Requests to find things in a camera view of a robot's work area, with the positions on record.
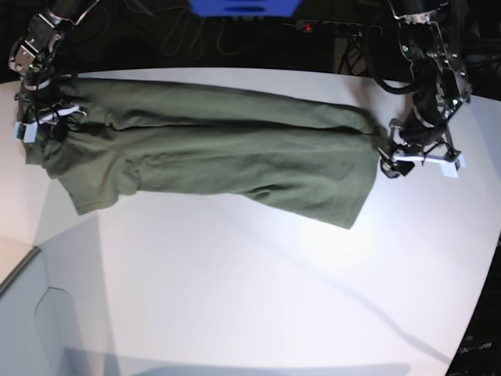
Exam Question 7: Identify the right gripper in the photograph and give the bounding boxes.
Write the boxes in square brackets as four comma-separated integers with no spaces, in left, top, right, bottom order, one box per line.
[15,84,88,143]

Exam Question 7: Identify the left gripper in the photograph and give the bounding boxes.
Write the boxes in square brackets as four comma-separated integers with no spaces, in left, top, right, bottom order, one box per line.
[378,115,458,179]

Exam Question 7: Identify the green t-shirt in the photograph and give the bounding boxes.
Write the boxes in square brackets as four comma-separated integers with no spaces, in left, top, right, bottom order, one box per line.
[24,78,380,229]

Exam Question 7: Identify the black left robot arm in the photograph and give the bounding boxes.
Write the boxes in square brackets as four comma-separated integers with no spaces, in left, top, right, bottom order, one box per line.
[363,1,472,179]

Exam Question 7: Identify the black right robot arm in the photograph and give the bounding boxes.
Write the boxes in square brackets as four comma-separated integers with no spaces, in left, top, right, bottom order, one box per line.
[8,1,99,144]

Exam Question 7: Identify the white power strip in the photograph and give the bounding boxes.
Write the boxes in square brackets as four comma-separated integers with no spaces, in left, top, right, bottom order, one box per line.
[294,20,366,38]

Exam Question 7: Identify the blue plastic bin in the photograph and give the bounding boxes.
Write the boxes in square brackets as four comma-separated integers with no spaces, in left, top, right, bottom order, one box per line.
[188,0,301,17]

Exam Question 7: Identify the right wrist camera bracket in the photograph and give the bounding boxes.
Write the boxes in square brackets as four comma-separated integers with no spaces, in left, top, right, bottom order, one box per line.
[13,104,81,143]

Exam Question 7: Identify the black tangled cables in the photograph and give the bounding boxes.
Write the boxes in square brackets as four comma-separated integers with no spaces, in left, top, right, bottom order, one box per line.
[336,34,373,76]

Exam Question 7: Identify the white looped cable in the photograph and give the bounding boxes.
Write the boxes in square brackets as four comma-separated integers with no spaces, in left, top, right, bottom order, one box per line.
[163,7,208,60]

